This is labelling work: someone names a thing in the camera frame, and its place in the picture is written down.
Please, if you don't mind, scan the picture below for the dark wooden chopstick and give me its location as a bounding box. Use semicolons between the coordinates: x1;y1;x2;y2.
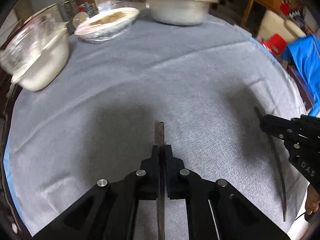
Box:
157;122;165;239
253;106;287;222

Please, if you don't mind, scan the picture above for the person's right hand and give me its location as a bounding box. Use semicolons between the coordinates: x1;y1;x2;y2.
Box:
305;184;320;215

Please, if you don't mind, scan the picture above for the blue cloth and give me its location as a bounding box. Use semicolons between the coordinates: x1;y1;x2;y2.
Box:
282;34;319;117

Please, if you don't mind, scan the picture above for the grey tablecloth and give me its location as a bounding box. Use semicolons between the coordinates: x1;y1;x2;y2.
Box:
5;12;308;235

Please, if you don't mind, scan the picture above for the red plastic child chair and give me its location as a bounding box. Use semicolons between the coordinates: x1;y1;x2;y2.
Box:
263;34;287;56

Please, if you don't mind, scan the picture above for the aluminium pot with lid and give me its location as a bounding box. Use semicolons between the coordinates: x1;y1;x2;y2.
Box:
145;0;218;26

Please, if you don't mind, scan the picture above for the wrapped bowl of food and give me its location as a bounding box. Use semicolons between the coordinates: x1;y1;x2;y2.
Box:
74;7;140;43

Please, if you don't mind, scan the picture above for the white bowl with plastic bag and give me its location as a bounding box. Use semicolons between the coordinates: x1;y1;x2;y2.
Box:
1;14;70;92

